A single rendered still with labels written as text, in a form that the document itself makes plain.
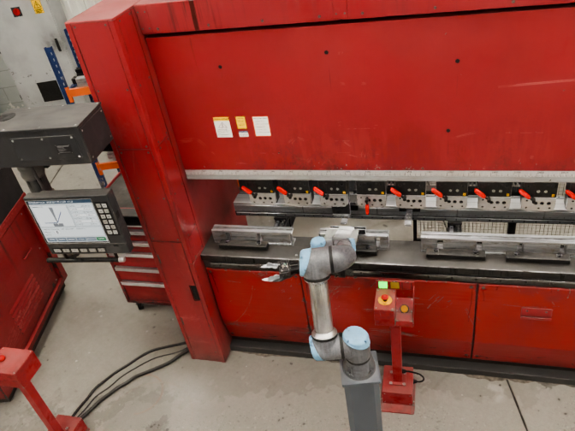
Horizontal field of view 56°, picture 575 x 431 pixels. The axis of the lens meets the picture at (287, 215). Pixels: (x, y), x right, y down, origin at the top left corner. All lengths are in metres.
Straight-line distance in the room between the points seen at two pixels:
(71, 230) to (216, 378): 1.46
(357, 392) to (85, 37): 2.03
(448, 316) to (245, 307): 1.23
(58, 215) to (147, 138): 0.58
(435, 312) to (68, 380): 2.51
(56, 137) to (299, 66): 1.13
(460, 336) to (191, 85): 2.04
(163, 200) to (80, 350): 1.72
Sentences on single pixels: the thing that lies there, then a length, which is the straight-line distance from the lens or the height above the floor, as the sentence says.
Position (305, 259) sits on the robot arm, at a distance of 2.29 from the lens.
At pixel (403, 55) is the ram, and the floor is 1.99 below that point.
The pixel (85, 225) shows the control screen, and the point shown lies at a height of 1.42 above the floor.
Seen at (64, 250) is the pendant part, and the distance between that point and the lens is 3.03.
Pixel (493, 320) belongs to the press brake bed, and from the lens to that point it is 3.26.
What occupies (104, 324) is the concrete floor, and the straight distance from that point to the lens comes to 4.46.
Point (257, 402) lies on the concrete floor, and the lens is 3.59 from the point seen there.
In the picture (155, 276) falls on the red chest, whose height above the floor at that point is 0.41.
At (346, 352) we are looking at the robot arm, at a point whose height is 0.95.
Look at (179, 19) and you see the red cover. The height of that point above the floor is 2.22.
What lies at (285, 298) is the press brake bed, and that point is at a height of 0.55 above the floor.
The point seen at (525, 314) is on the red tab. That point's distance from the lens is 3.22.
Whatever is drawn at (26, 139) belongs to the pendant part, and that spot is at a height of 1.90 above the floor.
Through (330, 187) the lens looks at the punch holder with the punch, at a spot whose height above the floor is 1.30.
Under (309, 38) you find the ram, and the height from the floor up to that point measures 2.09.
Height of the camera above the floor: 2.87
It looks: 35 degrees down
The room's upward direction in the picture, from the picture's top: 10 degrees counter-clockwise
